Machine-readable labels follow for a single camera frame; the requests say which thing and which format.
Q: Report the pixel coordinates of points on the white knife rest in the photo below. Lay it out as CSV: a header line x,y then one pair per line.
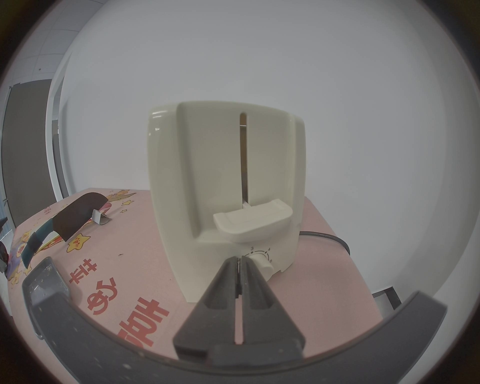
x,y
100,217

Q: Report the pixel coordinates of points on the cream toaster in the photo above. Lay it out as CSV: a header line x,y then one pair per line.
x,y
210,180

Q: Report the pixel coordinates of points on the grey-brown door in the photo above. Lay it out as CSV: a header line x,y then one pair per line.
x,y
26,150

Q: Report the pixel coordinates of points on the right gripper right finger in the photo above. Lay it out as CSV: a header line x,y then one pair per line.
x,y
262,315

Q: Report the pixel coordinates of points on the dark grey tray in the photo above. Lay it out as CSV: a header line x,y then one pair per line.
x,y
44,276

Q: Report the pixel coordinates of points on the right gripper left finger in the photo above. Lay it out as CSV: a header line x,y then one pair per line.
x,y
215,311

